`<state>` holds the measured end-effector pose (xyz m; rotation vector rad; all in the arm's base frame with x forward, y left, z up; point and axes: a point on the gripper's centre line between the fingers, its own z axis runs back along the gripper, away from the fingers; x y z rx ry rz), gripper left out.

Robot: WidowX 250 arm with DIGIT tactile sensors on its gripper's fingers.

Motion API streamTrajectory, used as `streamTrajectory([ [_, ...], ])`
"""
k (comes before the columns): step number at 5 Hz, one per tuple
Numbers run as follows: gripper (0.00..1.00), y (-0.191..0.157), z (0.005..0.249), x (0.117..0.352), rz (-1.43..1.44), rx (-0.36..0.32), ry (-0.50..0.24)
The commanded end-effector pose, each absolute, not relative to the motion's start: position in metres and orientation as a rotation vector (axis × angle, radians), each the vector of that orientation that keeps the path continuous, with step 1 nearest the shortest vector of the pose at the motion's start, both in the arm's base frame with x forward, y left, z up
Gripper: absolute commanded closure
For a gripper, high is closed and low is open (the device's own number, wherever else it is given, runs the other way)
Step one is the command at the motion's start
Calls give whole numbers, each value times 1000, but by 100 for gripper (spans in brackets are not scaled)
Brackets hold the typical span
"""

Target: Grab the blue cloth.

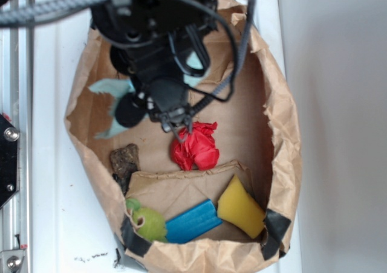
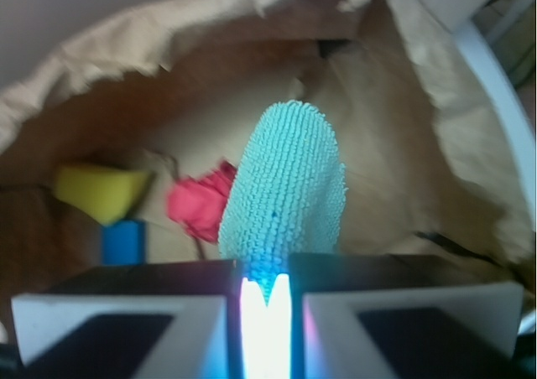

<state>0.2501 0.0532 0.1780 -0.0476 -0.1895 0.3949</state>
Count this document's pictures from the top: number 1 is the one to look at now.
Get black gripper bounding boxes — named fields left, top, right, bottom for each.
left=110, top=28, right=210, bottom=132

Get light blue cloth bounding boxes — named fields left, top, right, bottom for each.
left=88, top=52, right=209, bottom=139

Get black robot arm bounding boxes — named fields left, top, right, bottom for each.
left=1, top=0, right=217, bottom=132

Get red crumpled paper ball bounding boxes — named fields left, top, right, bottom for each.
left=170, top=121, right=220, bottom=171

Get brown rough stone block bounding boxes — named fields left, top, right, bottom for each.
left=109, top=143, right=140, bottom=179

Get brown paper bag tray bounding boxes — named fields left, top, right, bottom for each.
left=63, top=0, right=303, bottom=273

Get blue ridged plastic block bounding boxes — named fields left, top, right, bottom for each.
left=166, top=199, right=223, bottom=244

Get yellow sponge piece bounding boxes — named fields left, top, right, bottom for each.
left=217, top=175, right=265, bottom=239

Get green fuzzy ball toy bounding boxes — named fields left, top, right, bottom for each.
left=126, top=198, right=167, bottom=243

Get black thin cable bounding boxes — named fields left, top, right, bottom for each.
left=169, top=0, right=239, bottom=103

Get aluminium frame rail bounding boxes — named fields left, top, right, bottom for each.
left=0, top=0, right=34, bottom=273

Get grey braided cable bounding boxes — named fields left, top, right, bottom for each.
left=0, top=0, right=258, bottom=117

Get black metal bracket plate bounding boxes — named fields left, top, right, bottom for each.
left=0, top=114, right=20, bottom=209

